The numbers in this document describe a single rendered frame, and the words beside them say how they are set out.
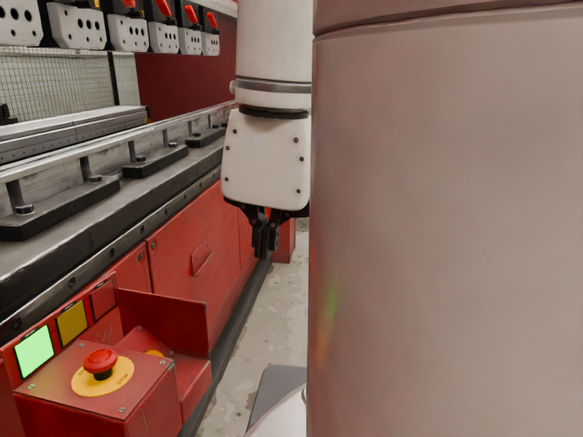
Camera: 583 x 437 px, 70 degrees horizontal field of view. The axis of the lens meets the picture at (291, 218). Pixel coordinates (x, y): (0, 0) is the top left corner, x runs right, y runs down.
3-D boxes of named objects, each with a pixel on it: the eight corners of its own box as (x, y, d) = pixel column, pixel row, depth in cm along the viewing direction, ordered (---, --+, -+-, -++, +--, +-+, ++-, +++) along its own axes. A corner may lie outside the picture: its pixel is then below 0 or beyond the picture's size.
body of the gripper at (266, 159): (214, 97, 42) (213, 201, 46) (312, 108, 39) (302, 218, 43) (243, 92, 48) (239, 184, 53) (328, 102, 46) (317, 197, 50)
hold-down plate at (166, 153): (142, 178, 104) (140, 166, 103) (122, 177, 105) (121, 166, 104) (188, 153, 132) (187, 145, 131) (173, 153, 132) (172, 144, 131)
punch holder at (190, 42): (186, 54, 135) (181, -4, 129) (161, 54, 136) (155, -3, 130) (202, 55, 149) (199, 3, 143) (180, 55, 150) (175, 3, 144)
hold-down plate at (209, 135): (199, 148, 141) (199, 139, 140) (185, 147, 142) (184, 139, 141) (226, 133, 169) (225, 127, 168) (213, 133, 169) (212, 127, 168)
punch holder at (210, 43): (206, 55, 154) (204, 5, 148) (185, 55, 155) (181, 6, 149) (219, 55, 167) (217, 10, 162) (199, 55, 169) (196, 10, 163)
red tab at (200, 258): (199, 277, 123) (197, 256, 120) (192, 277, 123) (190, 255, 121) (215, 255, 137) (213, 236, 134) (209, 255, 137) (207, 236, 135)
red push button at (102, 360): (107, 394, 50) (101, 369, 48) (79, 387, 51) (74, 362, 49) (127, 371, 53) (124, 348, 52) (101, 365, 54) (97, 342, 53)
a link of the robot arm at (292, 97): (217, 75, 40) (217, 107, 41) (304, 85, 38) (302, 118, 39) (249, 74, 48) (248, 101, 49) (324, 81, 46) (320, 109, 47)
